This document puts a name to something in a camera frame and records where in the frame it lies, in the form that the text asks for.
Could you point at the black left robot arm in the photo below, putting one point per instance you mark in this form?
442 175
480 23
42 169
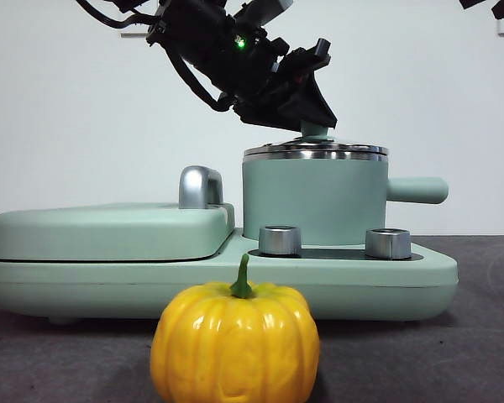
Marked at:
201 25

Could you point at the mint green breakfast machine base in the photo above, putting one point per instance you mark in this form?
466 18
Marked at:
361 285

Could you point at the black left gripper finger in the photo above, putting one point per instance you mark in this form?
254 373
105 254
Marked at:
269 117
308 103

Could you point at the glass lid with mint knob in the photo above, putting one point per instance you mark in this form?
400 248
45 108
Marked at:
315 133

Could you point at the silver control knob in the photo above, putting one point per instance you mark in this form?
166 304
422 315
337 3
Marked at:
387 244
279 241

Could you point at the mint green steamer pot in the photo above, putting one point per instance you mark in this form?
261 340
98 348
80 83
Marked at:
311 197

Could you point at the yellow toy pumpkin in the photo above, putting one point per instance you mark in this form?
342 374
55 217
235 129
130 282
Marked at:
235 348

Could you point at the mint green grill cover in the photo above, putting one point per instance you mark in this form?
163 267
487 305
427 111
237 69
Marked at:
109 235

